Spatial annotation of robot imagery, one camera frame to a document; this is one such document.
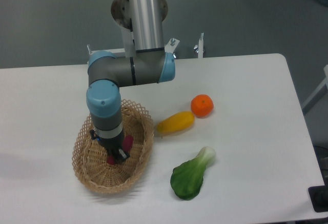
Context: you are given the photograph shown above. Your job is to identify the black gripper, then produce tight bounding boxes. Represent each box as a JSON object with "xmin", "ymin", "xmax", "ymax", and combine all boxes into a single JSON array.
[{"xmin": 89, "ymin": 129, "xmax": 130, "ymax": 162}]

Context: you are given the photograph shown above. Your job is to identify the purple sweet potato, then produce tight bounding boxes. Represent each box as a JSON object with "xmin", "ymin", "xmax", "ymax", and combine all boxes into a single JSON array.
[{"xmin": 106, "ymin": 135, "xmax": 134, "ymax": 165}]

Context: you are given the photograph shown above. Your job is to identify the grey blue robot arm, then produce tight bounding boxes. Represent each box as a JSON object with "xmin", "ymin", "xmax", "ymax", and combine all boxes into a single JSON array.
[{"xmin": 86, "ymin": 0, "xmax": 175, "ymax": 163}]

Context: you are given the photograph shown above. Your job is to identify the woven wicker basket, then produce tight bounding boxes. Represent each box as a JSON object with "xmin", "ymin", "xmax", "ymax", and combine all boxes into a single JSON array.
[{"xmin": 72, "ymin": 99, "xmax": 154, "ymax": 194}]

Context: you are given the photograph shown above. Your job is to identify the yellow mango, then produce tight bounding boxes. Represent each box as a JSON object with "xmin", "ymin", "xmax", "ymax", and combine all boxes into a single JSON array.
[{"xmin": 156, "ymin": 111, "xmax": 195, "ymax": 135}]

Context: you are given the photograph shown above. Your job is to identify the green bok choy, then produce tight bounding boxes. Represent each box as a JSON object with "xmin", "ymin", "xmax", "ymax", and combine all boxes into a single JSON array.
[{"xmin": 170, "ymin": 146, "xmax": 216, "ymax": 200}]

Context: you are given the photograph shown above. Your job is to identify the orange tangerine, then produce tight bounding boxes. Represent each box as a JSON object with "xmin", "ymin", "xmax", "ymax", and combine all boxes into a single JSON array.
[{"xmin": 190, "ymin": 94, "xmax": 214, "ymax": 118}]

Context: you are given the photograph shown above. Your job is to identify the black box at table edge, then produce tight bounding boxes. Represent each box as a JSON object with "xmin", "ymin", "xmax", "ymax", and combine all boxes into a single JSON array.
[{"xmin": 308, "ymin": 186, "xmax": 327, "ymax": 213}]

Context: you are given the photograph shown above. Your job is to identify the white metal base frame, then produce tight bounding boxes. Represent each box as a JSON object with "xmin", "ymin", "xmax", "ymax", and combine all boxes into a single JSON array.
[{"xmin": 87, "ymin": 32, "xmax": 206, "ymax": 65}]

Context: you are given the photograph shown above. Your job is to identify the white frame at right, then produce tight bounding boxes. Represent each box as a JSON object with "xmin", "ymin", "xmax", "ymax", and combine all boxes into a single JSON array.
[{"xmin": 301, "ymin": 65, "xmax": 328, "ymax": 115}]

